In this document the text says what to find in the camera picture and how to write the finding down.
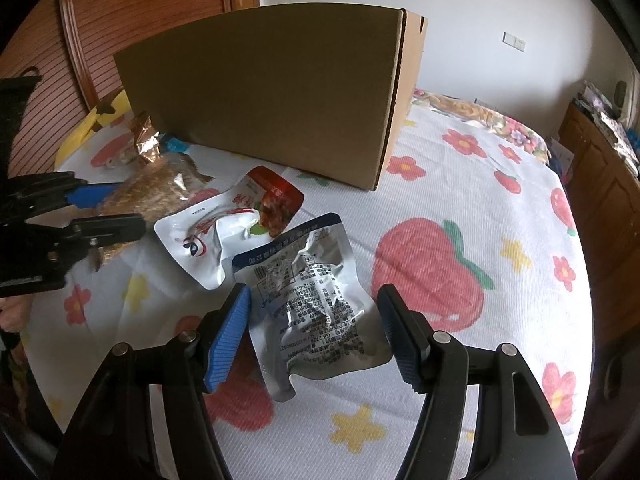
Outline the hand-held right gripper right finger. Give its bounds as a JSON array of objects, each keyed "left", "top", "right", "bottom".
[{"left": 376, "top": 284, "right": 581, "bottom": 480}]

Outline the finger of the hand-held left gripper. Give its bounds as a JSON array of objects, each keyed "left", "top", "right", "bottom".
[
  {"left": 10, "top": 171, "right": 126, "bottom": 221},
  {"left": 42, "top": 212, "right": 147, "bottom": 262}
]

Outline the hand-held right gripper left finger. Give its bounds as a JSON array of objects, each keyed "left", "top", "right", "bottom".
[{"left": 52, "top": 282, "right": 252, "bottom": 480}]

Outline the clear bag of brown snack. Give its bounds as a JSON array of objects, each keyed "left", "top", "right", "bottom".
[{"left": 95, "top": 155, "right": 213, "bottom": 268}]

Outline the brown foil snack packet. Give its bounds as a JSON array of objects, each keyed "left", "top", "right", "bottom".
[{"left": 120, "top": 114, "right": 166, "bottom": 166}]

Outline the white pouch with red print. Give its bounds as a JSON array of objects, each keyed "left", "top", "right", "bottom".
[{"left": 153, "top": 166, "right": 305, "bottom": 290}]

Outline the silver packet with blue edge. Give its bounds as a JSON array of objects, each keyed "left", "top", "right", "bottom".
[{"left": 232, "top": 212, "right": 393, "bottom": 401}]

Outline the brown cardboard box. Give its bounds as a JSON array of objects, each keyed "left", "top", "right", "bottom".
[{"left": 113, "top": 4, "right": 429, "bottom": 192}]

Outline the person's left hand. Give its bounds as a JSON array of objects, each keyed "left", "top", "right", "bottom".
[{"left": 0, "top": 299, "right": 25, "bottom": 333}]

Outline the yellow plush toy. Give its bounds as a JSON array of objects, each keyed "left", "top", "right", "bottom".
[{"left": 55, "top": 89, "right": 138, "bottom": 161}]

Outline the strawberry print tablecloth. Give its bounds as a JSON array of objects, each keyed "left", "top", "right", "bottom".
[{"left": 25, "top": 105, "right": 593, "bottom": 480}]

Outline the wooden slatted wardrobe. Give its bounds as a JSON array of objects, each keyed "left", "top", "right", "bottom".
[{"left": 0, "top": 0, "right": 261, "bottom": 181}]

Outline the wooden cabinet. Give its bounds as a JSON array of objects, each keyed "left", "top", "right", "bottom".
[{"left": 557, "top": 100, "right": 640, "bottom": 291}]

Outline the folded patterned cloth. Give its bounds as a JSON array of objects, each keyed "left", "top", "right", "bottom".
[{"left": 575, "top": 80, "right": 640, "bottom": 176}]

